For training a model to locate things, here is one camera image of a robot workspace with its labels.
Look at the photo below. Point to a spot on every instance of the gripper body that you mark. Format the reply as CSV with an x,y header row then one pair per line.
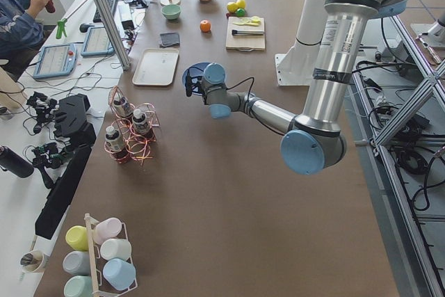
x,y
199,87

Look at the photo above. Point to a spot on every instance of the orange fruit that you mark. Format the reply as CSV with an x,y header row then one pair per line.
x,y
205,26

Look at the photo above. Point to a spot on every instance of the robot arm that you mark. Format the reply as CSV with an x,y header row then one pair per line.
x,y
312,140

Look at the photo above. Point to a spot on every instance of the blue round plate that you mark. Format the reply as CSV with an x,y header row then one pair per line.
x,y
201,65

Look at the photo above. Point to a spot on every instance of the cream rabbit tray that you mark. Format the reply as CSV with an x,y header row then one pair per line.
x,y
156,67

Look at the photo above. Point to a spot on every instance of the upper whole lemon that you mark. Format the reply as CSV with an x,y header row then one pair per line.
x,y
241,4

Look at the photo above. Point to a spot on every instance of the green lime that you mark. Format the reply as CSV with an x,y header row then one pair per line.
x,y
240,12

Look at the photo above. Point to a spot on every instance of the grey folded cloth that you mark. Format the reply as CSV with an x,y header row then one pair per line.
x,y
169,39

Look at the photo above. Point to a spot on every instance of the lower lemon slice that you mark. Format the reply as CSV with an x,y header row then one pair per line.
x,y
244,20

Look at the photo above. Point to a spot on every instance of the green bowl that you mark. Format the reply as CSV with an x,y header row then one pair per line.
x,y
171,11

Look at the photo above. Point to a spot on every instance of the right rear tea bottle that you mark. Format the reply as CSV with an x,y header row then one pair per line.
x,y
141,124

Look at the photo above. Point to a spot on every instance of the tea bottle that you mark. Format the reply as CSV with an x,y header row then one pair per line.
x,y
122,106
115,145
141,124

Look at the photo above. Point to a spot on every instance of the yellow plastic knife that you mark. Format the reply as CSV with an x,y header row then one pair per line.
x,y
246,23

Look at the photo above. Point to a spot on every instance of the left rear tea bottle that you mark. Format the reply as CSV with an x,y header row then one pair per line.
x,y
122,106

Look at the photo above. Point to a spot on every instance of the wooden cutting board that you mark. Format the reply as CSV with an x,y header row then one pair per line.
x,y
245,43

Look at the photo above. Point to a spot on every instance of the front tea bottle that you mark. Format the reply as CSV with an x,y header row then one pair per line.
x,y
115,145

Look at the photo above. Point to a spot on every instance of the right teach pendant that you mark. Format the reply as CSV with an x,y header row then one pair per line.
x,y
97,43

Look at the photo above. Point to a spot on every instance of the teach pendant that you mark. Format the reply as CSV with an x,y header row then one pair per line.
x,y
97,43
55,61

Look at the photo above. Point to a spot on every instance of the computer mouse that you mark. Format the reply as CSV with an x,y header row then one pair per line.
x,y
83,28

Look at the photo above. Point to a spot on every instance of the left teach pendant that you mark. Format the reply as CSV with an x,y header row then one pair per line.
x,y
55,61

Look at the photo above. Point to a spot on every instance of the green clamp tool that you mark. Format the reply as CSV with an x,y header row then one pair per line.
x,y
60,29

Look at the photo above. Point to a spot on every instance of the pink cup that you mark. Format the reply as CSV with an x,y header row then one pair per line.
x,y
107,229

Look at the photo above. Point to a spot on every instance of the white cup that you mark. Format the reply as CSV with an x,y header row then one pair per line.
x,y
116,248

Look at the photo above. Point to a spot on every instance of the person in blue hoodie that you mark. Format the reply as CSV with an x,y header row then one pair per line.
x,y
19,29

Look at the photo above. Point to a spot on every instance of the yellow cup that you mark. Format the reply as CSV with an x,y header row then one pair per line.
x,y
76,237

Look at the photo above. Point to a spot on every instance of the black water bottle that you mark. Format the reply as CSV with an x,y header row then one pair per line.
x,y
14,163

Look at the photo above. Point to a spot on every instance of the blue cup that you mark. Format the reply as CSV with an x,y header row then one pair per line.
x,y
119,273

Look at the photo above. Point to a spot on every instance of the wooden cup rack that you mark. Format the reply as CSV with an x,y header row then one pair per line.
x,y
100,287

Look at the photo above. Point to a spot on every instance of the grey cup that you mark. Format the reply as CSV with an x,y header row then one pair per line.
x,y
77,263

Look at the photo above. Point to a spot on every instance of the green cup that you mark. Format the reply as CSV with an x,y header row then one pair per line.
x,y
78,286

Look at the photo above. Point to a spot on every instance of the paper cup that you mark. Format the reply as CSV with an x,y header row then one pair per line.
x,y
33,262

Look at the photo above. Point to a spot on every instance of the copper wire bottle rack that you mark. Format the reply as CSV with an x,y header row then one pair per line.
x,y
132,131

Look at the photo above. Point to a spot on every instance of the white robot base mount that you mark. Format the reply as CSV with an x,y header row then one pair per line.
x,y
295,68

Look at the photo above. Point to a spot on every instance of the aluminium frame post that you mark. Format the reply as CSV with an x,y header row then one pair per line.
x,y
113,33

